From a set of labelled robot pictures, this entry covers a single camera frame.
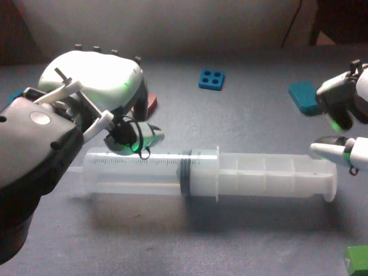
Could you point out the green block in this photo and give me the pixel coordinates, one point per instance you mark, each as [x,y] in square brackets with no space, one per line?
[358,258]

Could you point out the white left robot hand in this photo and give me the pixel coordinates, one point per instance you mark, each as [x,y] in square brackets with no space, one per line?
[100,74]

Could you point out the beige board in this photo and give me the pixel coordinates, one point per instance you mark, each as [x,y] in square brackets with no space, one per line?
[172,23]

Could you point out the grey table cloth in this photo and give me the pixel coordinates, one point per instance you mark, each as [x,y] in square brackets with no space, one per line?
[201,235]

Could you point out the red heart block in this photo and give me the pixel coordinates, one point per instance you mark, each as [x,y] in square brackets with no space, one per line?
[151,103]

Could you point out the blue square four-hole block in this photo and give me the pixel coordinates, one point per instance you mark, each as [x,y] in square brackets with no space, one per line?
[211,84]

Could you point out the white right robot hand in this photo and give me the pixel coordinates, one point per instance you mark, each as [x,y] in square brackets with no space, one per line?
[359,95]

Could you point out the blue round block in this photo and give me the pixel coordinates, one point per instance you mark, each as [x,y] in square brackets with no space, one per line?
[15,96]

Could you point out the teal trapezoid block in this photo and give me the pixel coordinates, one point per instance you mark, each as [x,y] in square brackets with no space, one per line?
[302,97]

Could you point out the dark brown wooden furniture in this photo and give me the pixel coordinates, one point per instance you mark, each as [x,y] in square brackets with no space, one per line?
[345,17]

